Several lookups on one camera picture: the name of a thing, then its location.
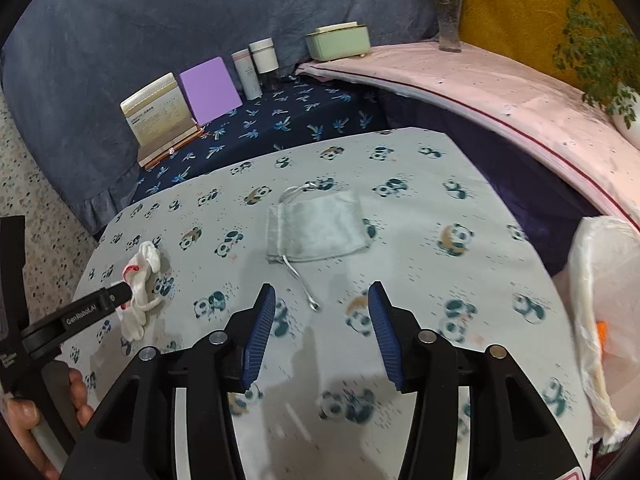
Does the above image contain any dark purple cloth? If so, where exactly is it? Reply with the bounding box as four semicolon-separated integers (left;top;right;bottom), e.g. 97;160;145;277
377;87;601;276

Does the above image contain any white cloth with red trim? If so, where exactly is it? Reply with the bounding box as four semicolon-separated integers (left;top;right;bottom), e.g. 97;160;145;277
116;241;163;343

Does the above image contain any white tube bottle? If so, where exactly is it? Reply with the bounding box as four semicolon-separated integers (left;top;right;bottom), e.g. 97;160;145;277
231;49;262;101

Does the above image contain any white jar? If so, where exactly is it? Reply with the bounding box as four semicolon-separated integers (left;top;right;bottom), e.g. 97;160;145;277
248;37;279;73

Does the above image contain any purple board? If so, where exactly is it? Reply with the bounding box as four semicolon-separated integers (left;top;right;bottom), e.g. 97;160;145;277
179;56;243;126

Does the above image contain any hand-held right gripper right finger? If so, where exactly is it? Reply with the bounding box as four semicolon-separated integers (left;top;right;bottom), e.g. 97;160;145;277
367;281;593;480

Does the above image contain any green leafy plant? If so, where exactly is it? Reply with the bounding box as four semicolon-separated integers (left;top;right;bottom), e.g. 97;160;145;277
517;0;640;126

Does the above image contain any white plant pot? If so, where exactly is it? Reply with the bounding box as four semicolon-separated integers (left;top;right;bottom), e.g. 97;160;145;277
611;82;640;150

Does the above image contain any grey drawstring pouch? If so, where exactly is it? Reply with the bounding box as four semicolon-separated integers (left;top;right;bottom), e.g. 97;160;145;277
266;180;372;312

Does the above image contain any pale green tissue box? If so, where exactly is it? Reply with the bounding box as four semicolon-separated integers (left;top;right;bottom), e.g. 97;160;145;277
305;21;372;61

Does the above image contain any cream notebook with orange edge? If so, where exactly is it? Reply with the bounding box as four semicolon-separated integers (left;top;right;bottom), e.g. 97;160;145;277
137;120;205;170

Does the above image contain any blue-grey blanket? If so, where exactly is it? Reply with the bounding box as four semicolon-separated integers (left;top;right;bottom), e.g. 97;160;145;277
0;0;441;236

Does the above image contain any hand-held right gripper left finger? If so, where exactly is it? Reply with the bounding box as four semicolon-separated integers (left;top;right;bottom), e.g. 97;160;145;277
60;282;277;480

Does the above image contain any person's left hand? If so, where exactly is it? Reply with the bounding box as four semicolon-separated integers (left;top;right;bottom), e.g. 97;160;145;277
6;367;96;480

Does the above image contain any yellow blanket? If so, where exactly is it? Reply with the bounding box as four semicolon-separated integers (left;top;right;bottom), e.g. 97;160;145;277
457;0;631;96

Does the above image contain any waste bin with white liner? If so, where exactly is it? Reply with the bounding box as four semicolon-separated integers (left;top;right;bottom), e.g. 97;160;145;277
567;215;640;453

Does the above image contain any cream desk calendar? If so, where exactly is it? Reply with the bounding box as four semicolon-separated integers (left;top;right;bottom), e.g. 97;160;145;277
120;72;193;147

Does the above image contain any pink cloth with red stripe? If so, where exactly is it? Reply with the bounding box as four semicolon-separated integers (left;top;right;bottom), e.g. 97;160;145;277
295;40;640;233

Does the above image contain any panda print tablecloth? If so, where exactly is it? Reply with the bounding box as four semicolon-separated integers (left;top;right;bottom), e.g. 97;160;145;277
60;127;596;480

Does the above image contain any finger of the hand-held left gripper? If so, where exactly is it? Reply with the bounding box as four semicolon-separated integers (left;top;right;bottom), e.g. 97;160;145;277
20;280;135;361

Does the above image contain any navy patterned cloth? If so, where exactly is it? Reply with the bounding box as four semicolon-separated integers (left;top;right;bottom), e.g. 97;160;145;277
132;75;388;206

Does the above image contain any glass vase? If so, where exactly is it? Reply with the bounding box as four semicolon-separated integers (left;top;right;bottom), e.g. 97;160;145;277
436;0;463;53

